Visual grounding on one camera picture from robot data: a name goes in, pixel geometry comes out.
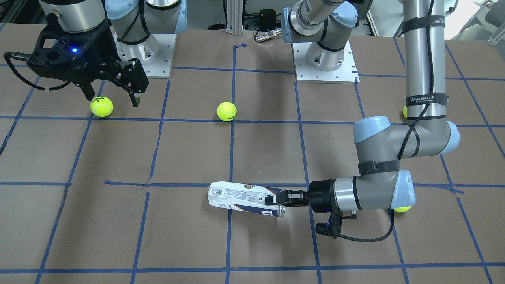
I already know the tennis ball centre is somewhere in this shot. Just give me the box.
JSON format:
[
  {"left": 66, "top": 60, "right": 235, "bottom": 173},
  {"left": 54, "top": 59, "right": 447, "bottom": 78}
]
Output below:
[{"left": 217, "top": 102, "right": 237, "bottom": 122}]

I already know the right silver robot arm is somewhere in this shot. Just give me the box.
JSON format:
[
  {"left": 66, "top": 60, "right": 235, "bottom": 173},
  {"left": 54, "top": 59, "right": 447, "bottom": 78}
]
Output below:
[{"left": 16, "top": 0, "right": 187, "bottom": 107}]

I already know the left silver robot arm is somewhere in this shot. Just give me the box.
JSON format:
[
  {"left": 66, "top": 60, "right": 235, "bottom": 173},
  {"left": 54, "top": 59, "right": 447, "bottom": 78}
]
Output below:
[{"left": 265, "top": 0, "right": 460, "bottom": 213}]

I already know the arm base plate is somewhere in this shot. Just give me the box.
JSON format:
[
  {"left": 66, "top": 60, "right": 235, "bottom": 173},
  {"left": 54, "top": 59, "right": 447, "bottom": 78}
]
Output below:
[
  {"left": 292, "top": 41, "right": 360, "bottom": 84},
  {"left": 114, "top": 34, "right": 177, "bottom": 79}
]

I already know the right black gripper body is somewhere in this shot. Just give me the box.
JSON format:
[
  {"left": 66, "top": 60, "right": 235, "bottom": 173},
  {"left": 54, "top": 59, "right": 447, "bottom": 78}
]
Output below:
[{"left": 26, "top": 20, "right": 123, "bottom": 88}]

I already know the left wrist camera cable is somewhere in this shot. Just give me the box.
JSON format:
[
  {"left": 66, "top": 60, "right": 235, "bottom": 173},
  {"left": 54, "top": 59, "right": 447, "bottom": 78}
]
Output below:
[{"left": 315, "top": 0, "right": 434, "bottom": 243}]

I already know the aluminium frame post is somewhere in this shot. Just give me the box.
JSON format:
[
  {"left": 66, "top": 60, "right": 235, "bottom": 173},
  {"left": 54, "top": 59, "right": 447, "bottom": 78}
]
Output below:
[{"left": 225, "top": 0, "right": 243, "bottom": 37}]

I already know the tennis ball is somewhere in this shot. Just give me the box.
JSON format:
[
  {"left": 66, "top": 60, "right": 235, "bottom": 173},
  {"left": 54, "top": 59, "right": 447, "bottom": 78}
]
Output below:
[
  {"left": 90, "top": 96, "right": 114, "bottom": 118},
  {"left": 393, "top": 206, "right": 412, "bottom": 213},
  {"left": 217, "top": 102, "right": 237, "bottom": 122}
]

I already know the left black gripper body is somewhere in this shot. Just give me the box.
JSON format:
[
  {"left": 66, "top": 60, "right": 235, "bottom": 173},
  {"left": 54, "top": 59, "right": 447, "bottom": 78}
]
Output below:
[{"left": 305, "top": 179, "right": 338, "bottom": 213}]

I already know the clear tennis ball can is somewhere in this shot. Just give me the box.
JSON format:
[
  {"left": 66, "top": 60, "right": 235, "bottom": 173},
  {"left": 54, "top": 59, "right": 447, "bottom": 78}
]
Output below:
[{"left": 207, "top": 181, "right": 286, "bottom": 217}]

